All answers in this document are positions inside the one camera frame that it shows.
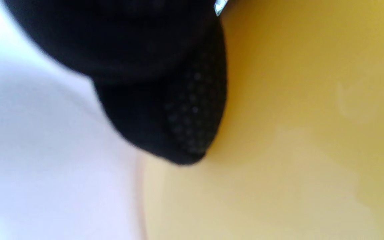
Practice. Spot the person's left hand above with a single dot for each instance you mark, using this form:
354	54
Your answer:
145	66

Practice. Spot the yellow plastic basin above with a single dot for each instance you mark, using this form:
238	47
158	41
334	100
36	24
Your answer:
312	116

